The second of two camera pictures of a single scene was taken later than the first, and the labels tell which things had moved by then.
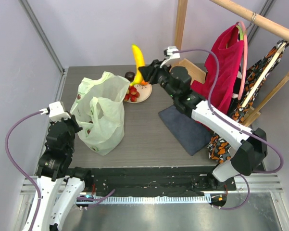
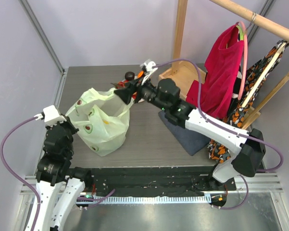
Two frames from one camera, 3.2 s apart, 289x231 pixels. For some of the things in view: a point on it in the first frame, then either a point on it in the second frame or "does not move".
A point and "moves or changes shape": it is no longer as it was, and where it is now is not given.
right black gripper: x=153 y=72 to x=136 y=91
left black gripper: x=73 y=120 does not move
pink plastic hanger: x=245 y=59 does not move
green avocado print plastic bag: x=99 y=109 moves or changes shape
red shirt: x=229 y=50 does not move
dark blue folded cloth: x=193 y=135 does not move
